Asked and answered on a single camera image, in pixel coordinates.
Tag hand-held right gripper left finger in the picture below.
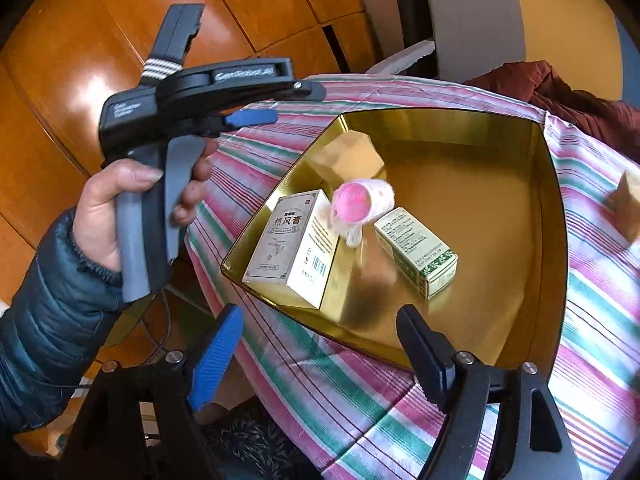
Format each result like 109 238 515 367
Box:
55 302 246 480

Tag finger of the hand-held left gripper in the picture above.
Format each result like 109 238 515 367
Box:
200 110 280 130
240 79 327 105

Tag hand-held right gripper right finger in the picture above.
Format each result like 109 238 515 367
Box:
395 304 586 480

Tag gold metal tray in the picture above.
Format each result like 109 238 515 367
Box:
220 109 568 373

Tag tan sponge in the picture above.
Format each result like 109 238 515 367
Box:
306 129 386 187
614 170 640 246

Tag person's left hand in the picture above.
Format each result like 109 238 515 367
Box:
75 139 222 275

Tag dark fuzzy cloth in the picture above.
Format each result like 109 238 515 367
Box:
200 397 321 480

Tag white armrest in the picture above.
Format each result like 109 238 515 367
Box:
365 39 436 75

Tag green and white box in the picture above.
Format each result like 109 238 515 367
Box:
374 206 458 300

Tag wooden wardrobe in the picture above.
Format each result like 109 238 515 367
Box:
0 0 396 411

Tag pink packet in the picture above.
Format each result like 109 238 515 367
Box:
327 177 396 250

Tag white box with red label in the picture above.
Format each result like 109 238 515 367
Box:
242 189 341 310

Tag grey yellow blue sofa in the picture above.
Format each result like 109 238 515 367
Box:
424 0 626 86

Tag maroon jacket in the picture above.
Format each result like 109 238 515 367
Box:
462 60 640 161

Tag black cable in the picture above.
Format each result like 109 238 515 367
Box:
135 287 173 361

